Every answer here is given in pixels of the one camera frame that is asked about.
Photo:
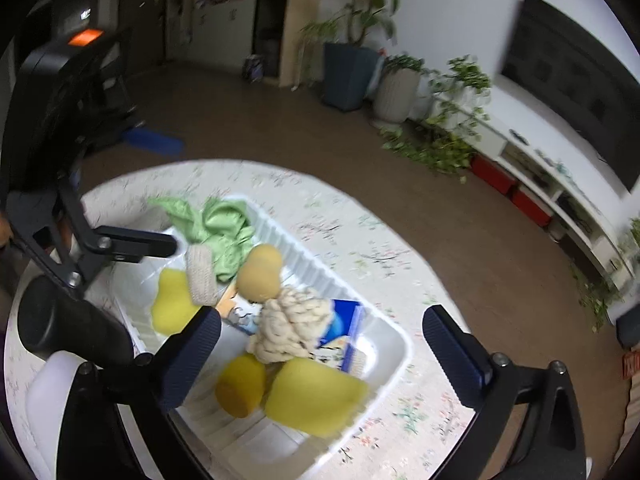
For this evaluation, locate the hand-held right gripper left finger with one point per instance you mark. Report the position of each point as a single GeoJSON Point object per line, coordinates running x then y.
{"type": "Point", "coordinates": [192, 355]}

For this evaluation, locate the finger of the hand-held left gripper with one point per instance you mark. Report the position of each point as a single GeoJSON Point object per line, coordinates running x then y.
{"type": "Point", "coordinates": [135, 246]}
{"type": "Point", "coordinates": [152, 142]}

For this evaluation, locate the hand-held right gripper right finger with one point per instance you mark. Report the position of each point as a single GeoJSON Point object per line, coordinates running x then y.
{"type": "Point", "coordinates": [452, 355]}

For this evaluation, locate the yellow rectangular sponge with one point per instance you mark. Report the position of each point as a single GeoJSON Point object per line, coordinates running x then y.
{"type": "Point", "coordinates": [172, 307]}
{"type": "Point", "coordinates": [312, 400]}

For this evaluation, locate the cartoon print tissue pack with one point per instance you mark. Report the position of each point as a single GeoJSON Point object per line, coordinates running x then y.
{"type": "Point", "coordinates": [240, 317]}

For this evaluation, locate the beige knitted piece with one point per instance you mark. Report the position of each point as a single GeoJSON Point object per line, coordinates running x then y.
{"type": "Point", "coordinates": [202, 272]}

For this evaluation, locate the green cloth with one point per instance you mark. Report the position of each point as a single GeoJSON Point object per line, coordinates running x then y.
{"type": "Point", "coordinates": [222, 230]}

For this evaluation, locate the cream chunky yarn scrunchie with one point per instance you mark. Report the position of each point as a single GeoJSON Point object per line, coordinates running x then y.
{"type": "Point", "coordinates": [292, 322]}

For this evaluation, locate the tan gourd-shaped makeup sponge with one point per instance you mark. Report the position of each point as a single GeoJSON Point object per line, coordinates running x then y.
{"type": "Point", "coordinates": [259, 272]}

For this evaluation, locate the blue tissue pack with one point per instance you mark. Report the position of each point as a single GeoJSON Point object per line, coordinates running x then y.
{"type": "Point", "coordinates": [347, 322]}

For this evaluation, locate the white plastic tray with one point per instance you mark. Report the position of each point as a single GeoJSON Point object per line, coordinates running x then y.
{"type": "Point", "coordinates": [300, 270]}

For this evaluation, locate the black cylinder container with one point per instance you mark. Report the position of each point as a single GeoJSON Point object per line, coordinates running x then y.
{"type": "Point", "coordinates": [75, 325]}

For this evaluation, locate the dark door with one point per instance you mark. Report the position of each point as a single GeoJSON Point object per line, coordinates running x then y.
{"type": "Point", "coordinates": [142, 20]}

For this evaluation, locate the small dark bag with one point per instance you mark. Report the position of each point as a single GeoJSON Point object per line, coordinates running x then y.
{"type": "Point", "coordinates": [253, 69]}

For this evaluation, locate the trailing green plant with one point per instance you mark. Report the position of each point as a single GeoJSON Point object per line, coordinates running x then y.
{"type": "Point", "coordinates": [600, 290]}

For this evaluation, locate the red storage box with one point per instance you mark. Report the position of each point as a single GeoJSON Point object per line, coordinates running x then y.
{"type": "Point", "coordinates": [492, 174]}
{"type": "Point", "coordinates": [531, 207]}

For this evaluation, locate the dark shelf cabinet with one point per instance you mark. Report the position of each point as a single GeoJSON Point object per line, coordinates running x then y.
{"type": "Point", "coordinates": [272, 15]}

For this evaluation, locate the dark grey planter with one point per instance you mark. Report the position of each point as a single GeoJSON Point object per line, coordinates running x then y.
{"type": "Point", "coordinates": [630, 330]}

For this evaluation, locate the red paper bag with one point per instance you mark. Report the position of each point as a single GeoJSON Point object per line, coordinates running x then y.
{"type": "Point", "coordinates": [632, 365]}

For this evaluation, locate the thin-leaved small plant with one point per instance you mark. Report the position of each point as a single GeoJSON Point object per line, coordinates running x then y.
{"type": "Point", "coordinates": [320, 35]}

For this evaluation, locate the white television console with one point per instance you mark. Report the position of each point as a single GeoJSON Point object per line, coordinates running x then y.
{"type": "Point", "coordinates": [550, 180]}

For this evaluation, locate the dark blue square planter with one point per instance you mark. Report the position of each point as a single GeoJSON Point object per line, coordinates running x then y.
{"type": "Point", "coordinates": [350, 77]}

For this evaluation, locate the trailing plant on metal stand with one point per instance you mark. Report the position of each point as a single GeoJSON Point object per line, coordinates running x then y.
{"type": "Point", "coordinates": [450, 120]}

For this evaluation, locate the grey ribbed planter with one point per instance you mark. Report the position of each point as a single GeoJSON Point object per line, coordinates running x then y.
{"type": "Point", "coordinates": [396, 96]}

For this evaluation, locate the small plant in ribbed planter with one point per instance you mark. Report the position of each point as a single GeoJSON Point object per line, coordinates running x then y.
{"type": "Point", "coordinates": [405, 62]}

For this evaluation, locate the white wall cabinet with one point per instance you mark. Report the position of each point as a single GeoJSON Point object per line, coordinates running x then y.
{"type": "Point", "coordinates": [220, 25]}

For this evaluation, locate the wall-mounted black television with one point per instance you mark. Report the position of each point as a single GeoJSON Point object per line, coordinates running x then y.
{"type": "Point", "coordinates": [575, 80]}

